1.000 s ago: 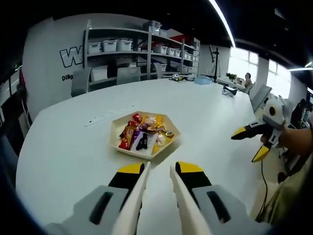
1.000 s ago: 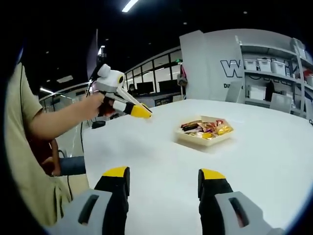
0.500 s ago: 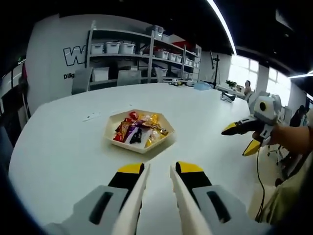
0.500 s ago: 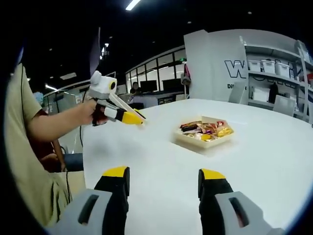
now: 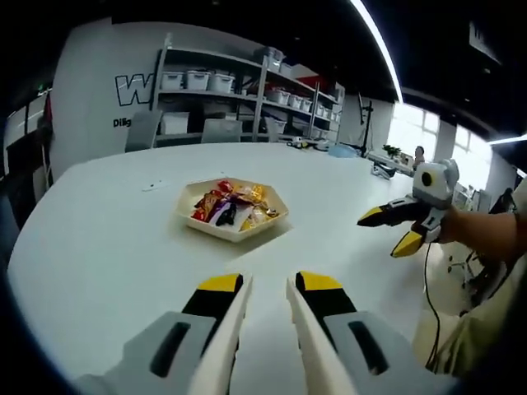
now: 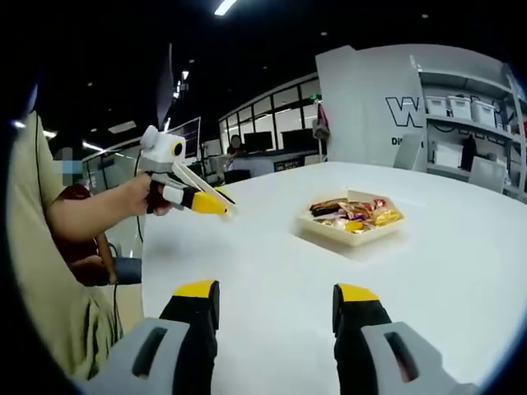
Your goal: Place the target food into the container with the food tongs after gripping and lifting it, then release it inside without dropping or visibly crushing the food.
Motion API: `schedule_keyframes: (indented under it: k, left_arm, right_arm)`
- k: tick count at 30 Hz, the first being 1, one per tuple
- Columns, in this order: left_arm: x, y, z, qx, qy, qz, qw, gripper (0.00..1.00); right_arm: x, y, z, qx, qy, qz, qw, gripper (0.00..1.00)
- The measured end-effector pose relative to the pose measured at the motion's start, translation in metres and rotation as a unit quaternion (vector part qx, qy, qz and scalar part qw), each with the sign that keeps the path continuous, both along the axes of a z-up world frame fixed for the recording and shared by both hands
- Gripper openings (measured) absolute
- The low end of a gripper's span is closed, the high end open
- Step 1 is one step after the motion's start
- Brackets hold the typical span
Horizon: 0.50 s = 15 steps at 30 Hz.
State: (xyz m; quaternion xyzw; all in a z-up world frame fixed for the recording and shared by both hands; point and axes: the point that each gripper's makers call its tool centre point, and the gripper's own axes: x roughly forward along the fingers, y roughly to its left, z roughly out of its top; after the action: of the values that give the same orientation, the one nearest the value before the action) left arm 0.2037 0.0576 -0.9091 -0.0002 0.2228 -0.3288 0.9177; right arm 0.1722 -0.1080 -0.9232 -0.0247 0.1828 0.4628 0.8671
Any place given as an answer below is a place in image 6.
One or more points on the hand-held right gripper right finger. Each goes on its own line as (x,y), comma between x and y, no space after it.
(356,358)

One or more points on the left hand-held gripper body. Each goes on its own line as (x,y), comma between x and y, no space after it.
(162,154)

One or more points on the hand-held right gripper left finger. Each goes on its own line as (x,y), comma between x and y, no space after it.
(195,354)

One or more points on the cream hexagonal container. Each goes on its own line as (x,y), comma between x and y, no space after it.
(329,232)

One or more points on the yellow cake food packet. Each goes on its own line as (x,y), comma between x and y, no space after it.
(387,217)
(355,227)

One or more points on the small red food packet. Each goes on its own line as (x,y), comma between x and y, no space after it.
(379,203)

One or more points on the person's left hand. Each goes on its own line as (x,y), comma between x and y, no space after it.
(138,195)

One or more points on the pink screen computer monitor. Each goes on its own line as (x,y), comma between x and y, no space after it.
(192,138)

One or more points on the white ceiling air vent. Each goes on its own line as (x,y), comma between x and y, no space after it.
(122,126)

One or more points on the black computer monitor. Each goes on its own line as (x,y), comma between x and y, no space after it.
(258,142)
(298,140)

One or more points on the clothes on coat stand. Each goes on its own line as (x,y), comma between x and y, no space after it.
(321,125)

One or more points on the ceiling light strip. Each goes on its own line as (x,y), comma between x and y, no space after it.
(225,7)

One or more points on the person in beige shirt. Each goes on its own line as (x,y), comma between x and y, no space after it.
(49,288)

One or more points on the grey office chair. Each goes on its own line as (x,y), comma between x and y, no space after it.
(487,175)
(407,154)

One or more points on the large white box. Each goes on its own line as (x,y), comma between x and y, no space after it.
(446,155)

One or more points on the black bag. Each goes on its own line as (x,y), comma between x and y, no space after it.
(468,154)

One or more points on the row of white storage boxes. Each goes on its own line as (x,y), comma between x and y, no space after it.
(459,108)

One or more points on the grey metal shelf rack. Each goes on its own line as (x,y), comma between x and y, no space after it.
(461,80)

